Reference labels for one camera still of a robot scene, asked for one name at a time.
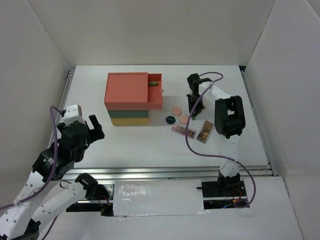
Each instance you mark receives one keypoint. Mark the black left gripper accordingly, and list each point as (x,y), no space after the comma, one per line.
(97,133)

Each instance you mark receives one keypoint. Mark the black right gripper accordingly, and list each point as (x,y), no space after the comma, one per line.
(198,109)

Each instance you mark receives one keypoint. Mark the rounded peach makeup sponge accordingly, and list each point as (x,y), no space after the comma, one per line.
(183,119)

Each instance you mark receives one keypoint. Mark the round peach powder puff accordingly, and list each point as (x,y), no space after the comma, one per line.
(176,111)

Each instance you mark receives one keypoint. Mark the green drawer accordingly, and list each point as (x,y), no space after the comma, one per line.
(119,114)

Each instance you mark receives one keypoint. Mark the dark green round puff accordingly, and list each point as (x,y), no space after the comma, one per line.
(170,120)

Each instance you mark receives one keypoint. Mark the salmon top drawer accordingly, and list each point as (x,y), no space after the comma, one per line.
(155,93)

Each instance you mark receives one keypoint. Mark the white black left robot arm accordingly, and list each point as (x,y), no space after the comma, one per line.
(28,215)

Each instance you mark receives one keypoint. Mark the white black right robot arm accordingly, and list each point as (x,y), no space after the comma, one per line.
(229,122)

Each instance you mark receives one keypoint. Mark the yellow bottom drawer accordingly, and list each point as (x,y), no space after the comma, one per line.
(130,121)

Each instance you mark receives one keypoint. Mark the long pink eyeshadow palette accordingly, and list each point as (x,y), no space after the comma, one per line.
(178,129)

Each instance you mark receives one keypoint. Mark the brown gold eyeshadow palette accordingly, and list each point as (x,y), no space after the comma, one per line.
(205,132)

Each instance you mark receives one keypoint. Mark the white foil-edged cover plate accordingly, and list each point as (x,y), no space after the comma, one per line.
(157,198)

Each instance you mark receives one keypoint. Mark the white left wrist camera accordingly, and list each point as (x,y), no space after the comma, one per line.
(73,113)

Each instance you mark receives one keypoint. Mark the three-tier drawer organizer frame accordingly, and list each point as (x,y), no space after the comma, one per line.
(126,91)

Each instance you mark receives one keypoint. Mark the aluminium left side rail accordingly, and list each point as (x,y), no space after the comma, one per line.
(63,99)

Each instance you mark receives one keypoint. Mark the aluminium rail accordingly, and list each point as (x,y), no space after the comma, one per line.
(254,106)
(165,173)
(63,99)

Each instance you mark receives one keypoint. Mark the aluminium front rail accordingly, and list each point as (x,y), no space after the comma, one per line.
(165,173)

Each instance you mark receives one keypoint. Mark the aluminium right side rail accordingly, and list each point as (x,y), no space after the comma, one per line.
(254,106)

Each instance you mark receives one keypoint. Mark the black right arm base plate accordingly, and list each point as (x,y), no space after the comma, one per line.
(212,189)

